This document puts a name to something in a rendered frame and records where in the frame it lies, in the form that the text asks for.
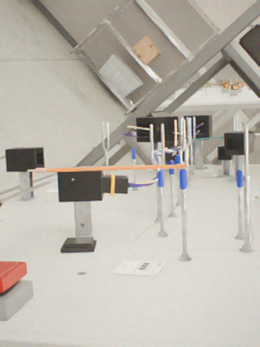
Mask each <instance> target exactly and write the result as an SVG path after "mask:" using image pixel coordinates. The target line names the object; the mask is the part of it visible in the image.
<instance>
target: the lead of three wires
mask: <svg viewBox="0 0 260 347"><path fill-rule="evenodd" d="M156 161H157V163H158V165H163V162H162V161H161V159H160V158H157V159H156ZM156 181H158V176H156V177H155V178H153V179H152V180H150V181H145V182H135V183H134V182H128V184H129V187H130V188H139V187H142V186H151V185H153V184H154V183H155V182H156Z"/></svg>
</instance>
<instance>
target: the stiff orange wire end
mask: <svg viewBox="0 0 260 347"><path fill-rule="evenodd" d="M187 167H188V166H187V165H149V166H124V167H75V168H49V169H47V168H36V169H30V170H28V171H35V172H36V173H45V172H49V171H99V170H125V169H175V168H187Z"/></svg>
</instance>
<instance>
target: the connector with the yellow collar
mask: <svg viewBox="0 0 260 347"><path fill-rule="evenodd" d="M128 181H129V179H128V177H127V176H115V179H114V194H120V195H127V194H128V188H129V184H128ZM111 186H112V177H110V176H109V175H103V176H102V189H103V194H110V187H111Z"/></svg>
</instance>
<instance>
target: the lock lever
mask: <svg viewBox="0 0 260 347"><path fill-rule="evenodd" d="M56 180H58V179H57V177H55V178H52V179H49V180H47V181H45V182H42V183H40V184H38V185H36V186H33V187H32V188H29V189H26V190H23V191H21V192H18V193H16V194H13V195H12V196H10V197H7V198H5V199H4V198H1V201H0V202H1V203H2V204H4V203H5V202H6V201H9V200H12V199H15V198H17V197H20V196H22V195H23V194H26V193H28V192H31V191H33V190H36V189H38V188H41V187H44V186H46V185H48V184H50V183H52V182H55V181H56Z"/></svg>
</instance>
